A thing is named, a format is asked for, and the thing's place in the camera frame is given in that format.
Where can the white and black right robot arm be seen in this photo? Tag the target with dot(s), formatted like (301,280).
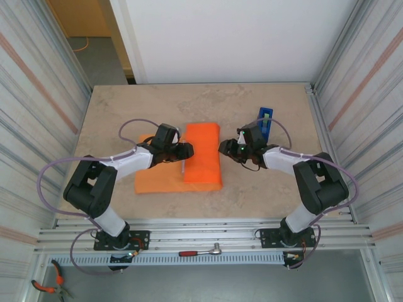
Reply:
(324,185)

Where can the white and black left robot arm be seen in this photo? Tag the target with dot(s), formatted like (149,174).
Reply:
(94,188)

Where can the blue tape dispenser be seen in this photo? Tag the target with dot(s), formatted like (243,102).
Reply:
(267,132)

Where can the green tape roll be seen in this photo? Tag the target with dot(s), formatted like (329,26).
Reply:
(266,119)

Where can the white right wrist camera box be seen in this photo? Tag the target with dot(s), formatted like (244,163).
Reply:
(241,136)

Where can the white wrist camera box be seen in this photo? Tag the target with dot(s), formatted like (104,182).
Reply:
(177,136)
(241,136)

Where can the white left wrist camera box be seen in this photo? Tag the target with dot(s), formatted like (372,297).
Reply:
(177,136)

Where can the aluminium rail frame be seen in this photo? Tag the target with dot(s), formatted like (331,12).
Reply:
(204,232)

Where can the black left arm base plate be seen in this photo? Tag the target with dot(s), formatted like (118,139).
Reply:
(141,236)

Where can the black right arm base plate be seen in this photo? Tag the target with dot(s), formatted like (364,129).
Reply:
(267,236)

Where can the white door frame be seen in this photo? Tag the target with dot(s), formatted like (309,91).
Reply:
(129,41)

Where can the aluminium frame post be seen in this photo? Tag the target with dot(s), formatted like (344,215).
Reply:
(70,63)
(338,47)

